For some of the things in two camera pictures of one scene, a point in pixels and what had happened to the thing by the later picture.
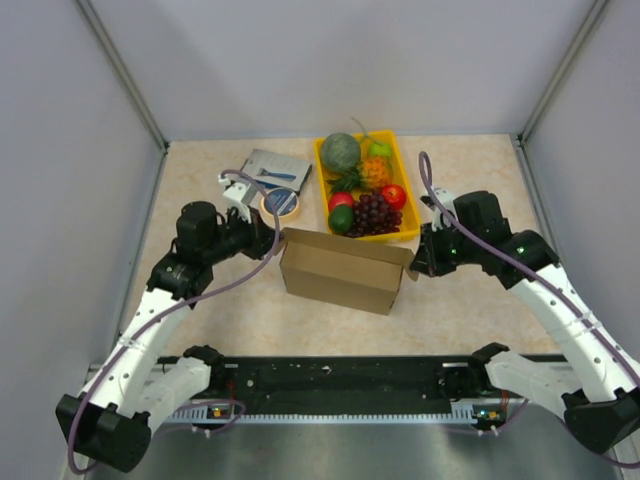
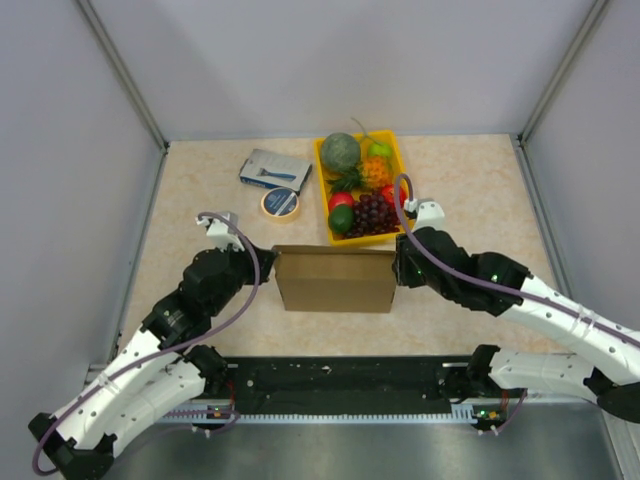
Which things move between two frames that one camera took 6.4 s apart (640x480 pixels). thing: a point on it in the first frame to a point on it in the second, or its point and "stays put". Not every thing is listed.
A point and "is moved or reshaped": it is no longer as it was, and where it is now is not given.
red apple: (340, 198) stays put
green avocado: (341, 219) stays put
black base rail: (334, 379) stays put
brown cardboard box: (343, 272) is moved or reshaped
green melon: (340, 151) stays put
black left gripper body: (240, 236) to (242, 270)
